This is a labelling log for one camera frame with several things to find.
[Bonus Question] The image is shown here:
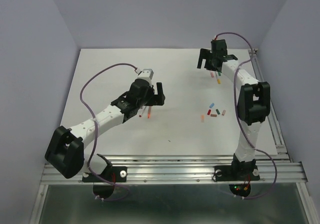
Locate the orange highlighter pen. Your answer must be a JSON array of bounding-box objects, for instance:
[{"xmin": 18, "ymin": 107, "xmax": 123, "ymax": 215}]
[{"xmin": 147, "ymin": 106, "xmax": 152, "ymax": 119}]

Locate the red capped marker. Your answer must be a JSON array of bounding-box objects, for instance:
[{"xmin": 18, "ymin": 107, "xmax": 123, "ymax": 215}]
[{"xmin": 139, "ymin": 106, "xmax": 146, "ymax": 118}]

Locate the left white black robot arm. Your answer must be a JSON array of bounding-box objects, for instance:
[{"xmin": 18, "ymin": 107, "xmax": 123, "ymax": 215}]
[{"xmin": 44, "ymin": 78, "xmax": 165, "ymax": 181}]

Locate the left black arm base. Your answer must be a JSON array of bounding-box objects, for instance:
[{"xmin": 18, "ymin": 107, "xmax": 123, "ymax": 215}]
[{"xmin": 82, "ymin": 154, "xmax": 128, "ymax": 183}]

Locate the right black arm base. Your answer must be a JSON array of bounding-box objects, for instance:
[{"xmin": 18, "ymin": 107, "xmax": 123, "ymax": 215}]
[{"xmin": 212, "ymin": 156, "xmax": 260, "ymax": 182}]

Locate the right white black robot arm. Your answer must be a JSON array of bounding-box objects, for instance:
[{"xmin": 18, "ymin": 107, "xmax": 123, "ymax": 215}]
[{"xmin": 197, "ymin": 40, "xmax": 271, "ymax": 179}]

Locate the right side aluminium rail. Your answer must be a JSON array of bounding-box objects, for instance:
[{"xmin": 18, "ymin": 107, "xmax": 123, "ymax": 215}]
[{"xmin": 248, "ymin": 50, "xmax": 290, "ymax": 161}]

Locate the aluminium rail frame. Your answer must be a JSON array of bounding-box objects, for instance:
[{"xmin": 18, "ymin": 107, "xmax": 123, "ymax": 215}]
[{"xmin": 30, "ymin": 150, "xmax": 320, "ymax": 223}]

